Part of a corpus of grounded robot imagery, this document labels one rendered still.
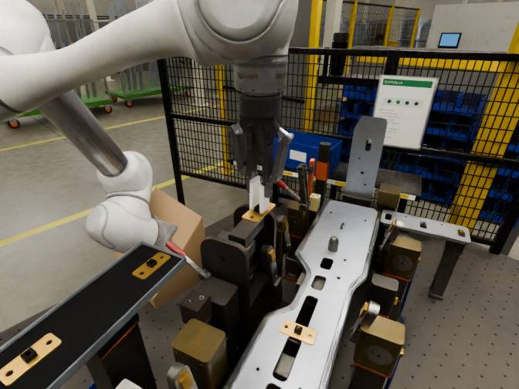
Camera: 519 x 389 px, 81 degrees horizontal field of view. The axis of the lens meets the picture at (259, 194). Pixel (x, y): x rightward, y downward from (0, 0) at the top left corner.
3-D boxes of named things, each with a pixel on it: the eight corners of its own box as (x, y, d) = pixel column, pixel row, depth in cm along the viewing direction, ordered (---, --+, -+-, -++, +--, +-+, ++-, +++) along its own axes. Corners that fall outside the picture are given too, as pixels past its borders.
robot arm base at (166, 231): (128, 262, 126) (117, 259, 121) (153, 214, 130) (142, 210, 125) (153, 279, 115) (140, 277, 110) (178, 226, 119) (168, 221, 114)
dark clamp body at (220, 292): (232, 400, 86) (224, 307, 68) (197, 381, 91) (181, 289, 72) (243, 377, 92) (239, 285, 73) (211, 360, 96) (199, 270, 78)
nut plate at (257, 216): (256, 223, 60) (256, 218, 59) (240, 218, 61) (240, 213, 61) (276, 205, 66) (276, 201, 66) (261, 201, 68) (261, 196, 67)
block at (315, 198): (310, 271, 131) (318, 198, 114) (303, 268, 133) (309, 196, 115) (313, 265, 134) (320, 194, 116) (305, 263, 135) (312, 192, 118)
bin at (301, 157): (326, 177, 138) (329, 150, 132) (269, 162, 153) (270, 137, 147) (340, 165, 150) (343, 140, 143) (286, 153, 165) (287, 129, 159)
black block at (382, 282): (386, 361, 96) (408, 295, 82) (355, 349, 100) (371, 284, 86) (388, 347, 100) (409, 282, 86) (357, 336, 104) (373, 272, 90)
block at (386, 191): (381, 265, 134) (400, 194, 117) (363, 260, 138) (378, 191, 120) (384, 255, 141) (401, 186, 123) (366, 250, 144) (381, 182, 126)
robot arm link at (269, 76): (271, 58, 44) (270, 99, 47) (296, 55, 51) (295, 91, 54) (221, 55, 48) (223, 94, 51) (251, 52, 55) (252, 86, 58)
